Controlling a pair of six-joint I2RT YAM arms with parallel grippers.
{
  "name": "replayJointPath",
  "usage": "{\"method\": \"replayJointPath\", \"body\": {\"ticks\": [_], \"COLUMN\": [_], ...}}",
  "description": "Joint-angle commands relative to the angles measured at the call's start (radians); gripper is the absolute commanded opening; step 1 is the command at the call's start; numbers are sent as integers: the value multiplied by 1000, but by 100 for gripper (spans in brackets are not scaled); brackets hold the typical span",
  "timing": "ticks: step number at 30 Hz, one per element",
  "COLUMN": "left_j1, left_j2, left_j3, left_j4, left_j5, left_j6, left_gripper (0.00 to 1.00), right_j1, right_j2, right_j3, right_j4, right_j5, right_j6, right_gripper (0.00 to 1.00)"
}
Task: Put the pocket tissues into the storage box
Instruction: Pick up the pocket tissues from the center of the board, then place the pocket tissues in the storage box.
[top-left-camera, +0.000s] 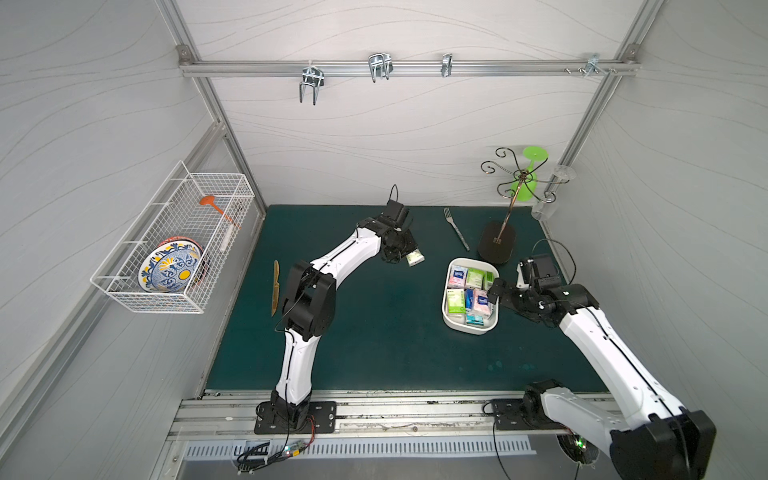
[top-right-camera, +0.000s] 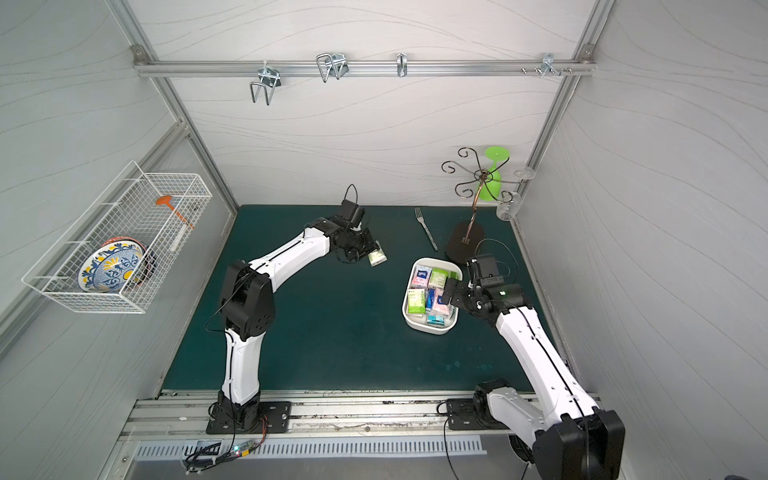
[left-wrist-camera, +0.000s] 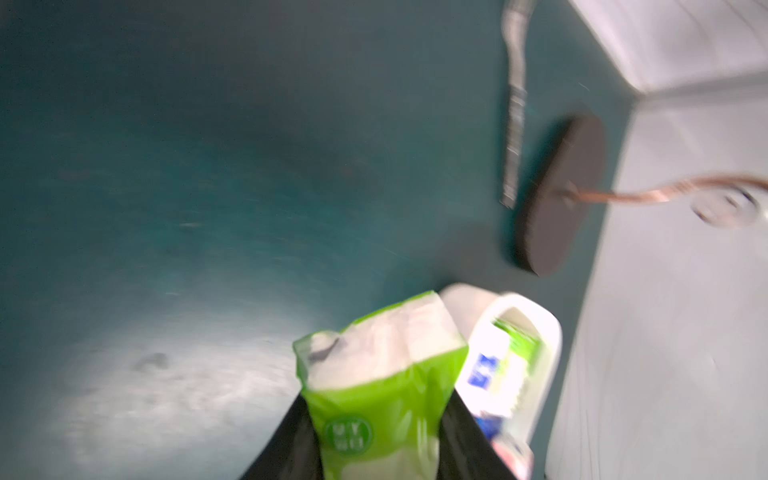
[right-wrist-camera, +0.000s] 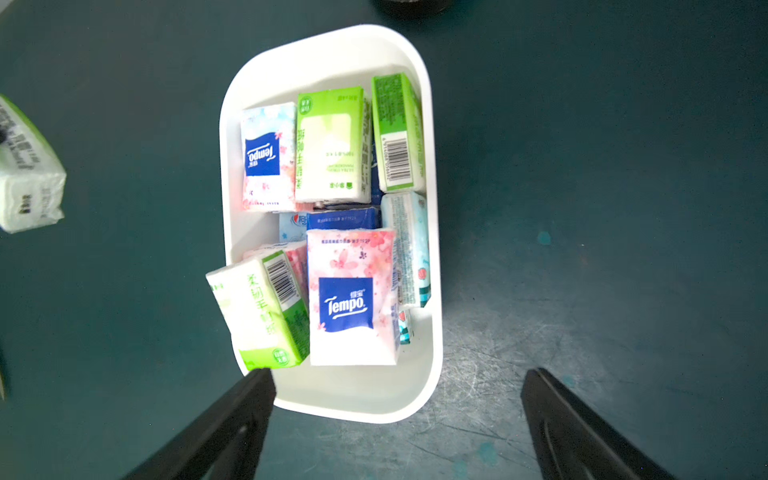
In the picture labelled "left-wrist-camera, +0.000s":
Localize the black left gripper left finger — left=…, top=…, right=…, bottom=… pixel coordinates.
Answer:
left=240, top=395, right=324, bottom=480

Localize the black metal cup tree stand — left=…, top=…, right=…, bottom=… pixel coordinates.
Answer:
left=514, top=115, right=767, bottom=276

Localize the pink tissue pack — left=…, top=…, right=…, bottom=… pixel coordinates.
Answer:
left=456, top=319, right=529, bottom=417

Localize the white plastic storage box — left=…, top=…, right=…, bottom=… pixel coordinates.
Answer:
left=440, top=283, right=562, bottom=479

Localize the green tissue pack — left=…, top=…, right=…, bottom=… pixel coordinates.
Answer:
left=493, top=319, right=541, bottom=364
left=293, top=291, right=468, bottom=479

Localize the silver metal fork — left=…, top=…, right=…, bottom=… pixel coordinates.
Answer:
left=501, top=0, right=537, bottom=209

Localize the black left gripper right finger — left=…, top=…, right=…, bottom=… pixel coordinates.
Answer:
left=437, top=391, right=516, bottom=480

